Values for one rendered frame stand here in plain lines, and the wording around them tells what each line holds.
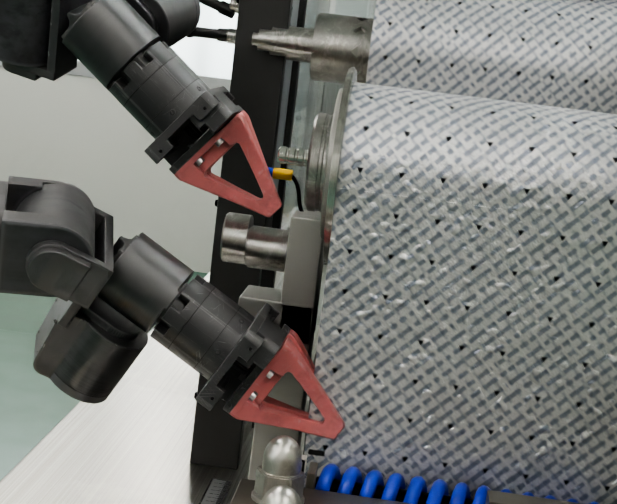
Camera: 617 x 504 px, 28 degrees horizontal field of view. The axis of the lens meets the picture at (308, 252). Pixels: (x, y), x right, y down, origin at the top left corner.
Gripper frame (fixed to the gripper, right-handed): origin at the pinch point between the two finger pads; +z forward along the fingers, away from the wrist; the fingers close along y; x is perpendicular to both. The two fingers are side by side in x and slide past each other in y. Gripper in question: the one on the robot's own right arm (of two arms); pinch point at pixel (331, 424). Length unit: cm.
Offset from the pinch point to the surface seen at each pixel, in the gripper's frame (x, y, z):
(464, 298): 13.4, 0.3, 1.8
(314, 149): 15.0, -2.5, -13.2
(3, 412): -153, -302, -52
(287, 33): 19.1, -29.6, -22.5
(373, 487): -0.8, 3.5, 4.7
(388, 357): 6.6, 0.3, 0.2
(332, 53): 20.3, -27.8, -17.8
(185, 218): -118, -556, -61
